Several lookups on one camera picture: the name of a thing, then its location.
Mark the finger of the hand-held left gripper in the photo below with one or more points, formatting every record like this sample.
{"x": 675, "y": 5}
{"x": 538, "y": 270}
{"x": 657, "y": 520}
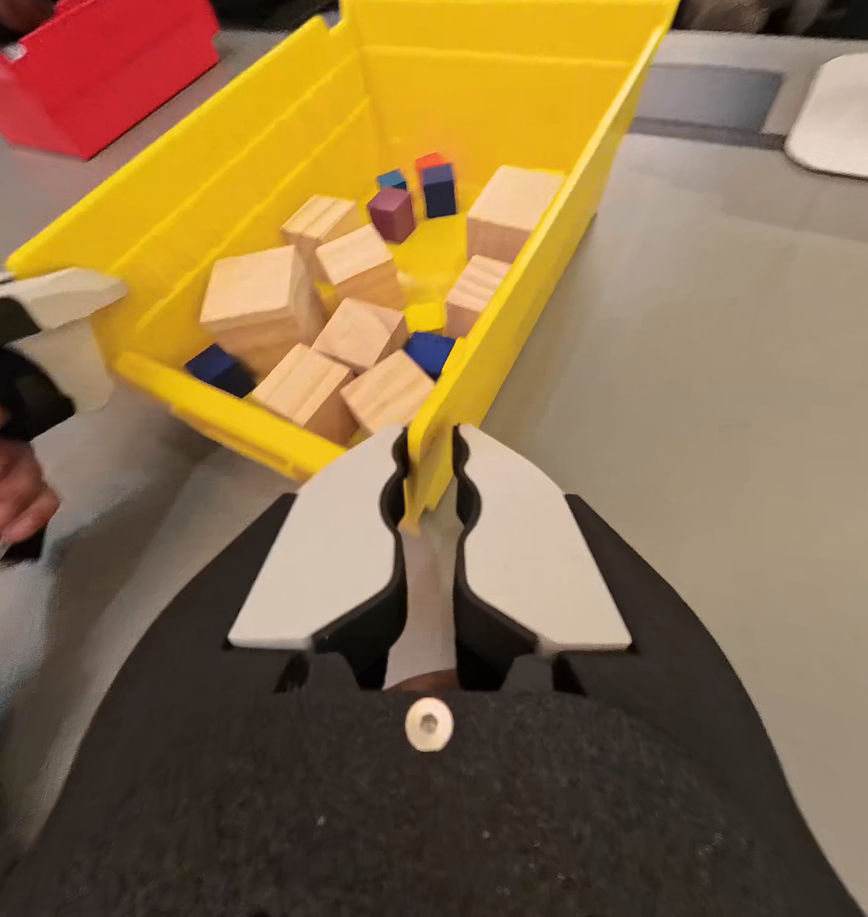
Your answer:
{"x": 75, "y": 294}

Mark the person's left hand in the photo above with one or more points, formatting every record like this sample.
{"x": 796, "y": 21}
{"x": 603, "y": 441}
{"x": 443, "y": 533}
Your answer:
{"x": 11, "y": 487}

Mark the pile of wooden coloured cubes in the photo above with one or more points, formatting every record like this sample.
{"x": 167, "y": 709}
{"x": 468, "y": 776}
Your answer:
{"x": 262, "y": 301}

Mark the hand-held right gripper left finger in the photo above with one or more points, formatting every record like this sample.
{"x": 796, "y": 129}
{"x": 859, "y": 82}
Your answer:
{"x": 319, "y": 573}

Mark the yellow plastic bin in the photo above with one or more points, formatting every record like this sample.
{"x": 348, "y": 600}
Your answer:
{"x": 297, "y": 129}

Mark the red plastic bin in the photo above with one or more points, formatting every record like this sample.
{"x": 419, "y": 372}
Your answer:
{"x": 104, "y": 64}

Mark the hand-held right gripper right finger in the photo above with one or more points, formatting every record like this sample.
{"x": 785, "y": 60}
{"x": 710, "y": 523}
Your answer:
{"x": 541, "y": 573}

